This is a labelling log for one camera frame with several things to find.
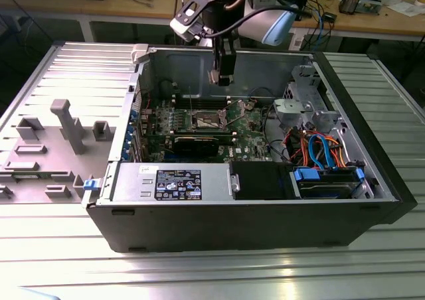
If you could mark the silver CPU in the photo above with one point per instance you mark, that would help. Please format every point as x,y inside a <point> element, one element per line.
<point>221,80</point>

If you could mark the blue expansion slot clip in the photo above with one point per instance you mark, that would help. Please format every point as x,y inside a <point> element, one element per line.
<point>125,153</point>
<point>129,134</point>
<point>133,115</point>

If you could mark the coin cell battery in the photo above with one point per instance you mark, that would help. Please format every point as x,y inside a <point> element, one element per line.
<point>248,106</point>

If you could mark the wooden desk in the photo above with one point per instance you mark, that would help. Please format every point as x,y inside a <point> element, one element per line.
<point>99,6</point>

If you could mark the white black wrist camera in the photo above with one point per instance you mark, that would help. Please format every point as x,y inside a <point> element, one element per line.
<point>186,21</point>

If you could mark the silver metal drive cage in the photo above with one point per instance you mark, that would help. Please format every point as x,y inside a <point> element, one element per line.
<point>292,109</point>

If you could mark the white paper sheet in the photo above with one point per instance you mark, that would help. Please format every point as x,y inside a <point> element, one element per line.
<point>405,8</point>

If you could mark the black graphics card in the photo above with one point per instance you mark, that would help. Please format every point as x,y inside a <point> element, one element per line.
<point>196,146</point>

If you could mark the black RAM slot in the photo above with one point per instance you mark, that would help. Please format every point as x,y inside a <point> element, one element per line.
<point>182,96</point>
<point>182,107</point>
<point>182,100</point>
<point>159,139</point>
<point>159,134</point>
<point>182,103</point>

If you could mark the green motherboard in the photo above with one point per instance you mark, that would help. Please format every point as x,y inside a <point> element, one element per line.
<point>245,137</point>

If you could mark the grey parts rack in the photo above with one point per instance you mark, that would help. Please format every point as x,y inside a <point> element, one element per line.
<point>50,154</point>

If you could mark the small black adapter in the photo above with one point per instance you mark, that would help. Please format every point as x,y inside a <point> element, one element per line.
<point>330,17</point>

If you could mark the grey power supply unit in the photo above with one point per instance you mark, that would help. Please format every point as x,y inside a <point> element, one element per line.
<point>133,180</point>

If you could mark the grey metal device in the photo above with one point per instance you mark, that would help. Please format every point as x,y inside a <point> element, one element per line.
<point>368,6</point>

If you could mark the blue case latch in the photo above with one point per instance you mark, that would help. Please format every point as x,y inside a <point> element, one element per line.
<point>91,184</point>

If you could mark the grey case latch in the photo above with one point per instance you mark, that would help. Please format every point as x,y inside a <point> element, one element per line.
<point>139,52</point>

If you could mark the CPU socket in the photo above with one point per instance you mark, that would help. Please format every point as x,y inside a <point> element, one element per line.
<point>207,119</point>

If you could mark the hard disk in blue carrier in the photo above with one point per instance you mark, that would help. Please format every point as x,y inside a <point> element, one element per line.
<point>307,174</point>

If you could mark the black open PC case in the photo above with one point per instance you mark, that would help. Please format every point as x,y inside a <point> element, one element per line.
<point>232,227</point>

